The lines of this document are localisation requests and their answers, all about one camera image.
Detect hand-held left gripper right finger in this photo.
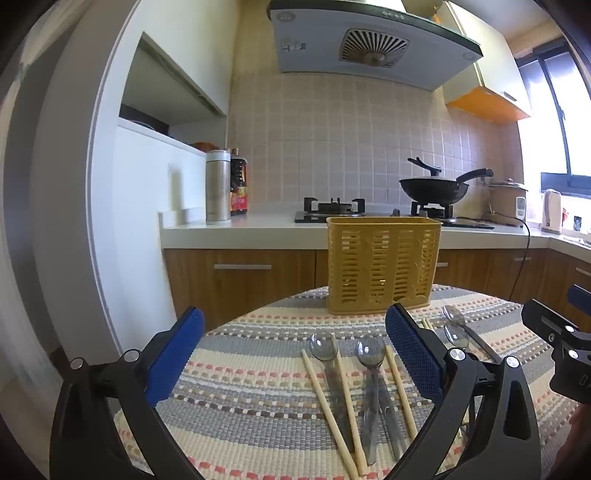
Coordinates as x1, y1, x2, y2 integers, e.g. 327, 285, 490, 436
383, 302, 543, 480

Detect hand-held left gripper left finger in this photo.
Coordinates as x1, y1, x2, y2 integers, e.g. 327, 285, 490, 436
48, 305, 206, 480

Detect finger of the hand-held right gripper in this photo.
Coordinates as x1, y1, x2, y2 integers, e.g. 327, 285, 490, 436
521, 298, 581, 345
569, 285, 591, 317

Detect yellow slotted utensil basket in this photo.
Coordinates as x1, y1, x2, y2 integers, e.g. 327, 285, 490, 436
326, 216, 443, 316

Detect person's right hand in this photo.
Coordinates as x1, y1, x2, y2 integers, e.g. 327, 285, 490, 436
570, 404, 591, 462

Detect clear grey spoon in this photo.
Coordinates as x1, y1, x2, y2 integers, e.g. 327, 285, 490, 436
443, 324, 471, 350
356, 333, 387, 466
370, 367, 408, 461
309, 330, 365, 455

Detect right metal spoons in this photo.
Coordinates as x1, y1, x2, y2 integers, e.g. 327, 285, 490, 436
442, 305, 504, 365

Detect striped woven table mat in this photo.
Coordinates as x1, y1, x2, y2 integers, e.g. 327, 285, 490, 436
113, 284, 583, 480

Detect white electric kettle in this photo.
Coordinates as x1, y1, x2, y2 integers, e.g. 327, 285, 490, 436
541, 189, 564, 233

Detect wooden base cabinet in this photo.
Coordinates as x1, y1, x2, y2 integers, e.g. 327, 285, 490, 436
164, 248, 591, 334

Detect beige rice cooker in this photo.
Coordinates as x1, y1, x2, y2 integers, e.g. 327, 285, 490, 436
488, 178, 529, 227

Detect white kitchen countertop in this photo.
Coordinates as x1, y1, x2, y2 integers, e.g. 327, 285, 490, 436
158, 210, 591, 260

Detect black gas stove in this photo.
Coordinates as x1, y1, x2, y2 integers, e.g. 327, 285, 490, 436
294, 198, 496, 230

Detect black wok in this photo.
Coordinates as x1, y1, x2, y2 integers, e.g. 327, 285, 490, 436
399, 168, 495, 207

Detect steel thermos flask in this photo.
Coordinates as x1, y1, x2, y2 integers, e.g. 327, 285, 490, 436
205, 148, 232, 225

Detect dark framed window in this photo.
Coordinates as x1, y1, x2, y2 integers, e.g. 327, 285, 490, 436
516, 37, 591, 200

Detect dark sauce bottle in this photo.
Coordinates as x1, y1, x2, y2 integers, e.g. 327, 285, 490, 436
229, 148, 250, 216

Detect dark box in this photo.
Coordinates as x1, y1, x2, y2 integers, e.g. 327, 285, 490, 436
119, 104, 170, 136

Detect grey range hood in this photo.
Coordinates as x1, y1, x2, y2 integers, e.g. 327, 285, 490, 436
267, 0, 484, 92

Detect black power cable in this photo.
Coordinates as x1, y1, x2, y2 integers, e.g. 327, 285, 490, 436
480, 203, 533, 302

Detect wok lid with black handle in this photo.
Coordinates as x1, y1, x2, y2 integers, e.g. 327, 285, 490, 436
401, 157, 465, 182

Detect cream and orange wall cabinet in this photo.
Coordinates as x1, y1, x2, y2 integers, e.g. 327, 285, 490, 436
434, 0, 534, 124

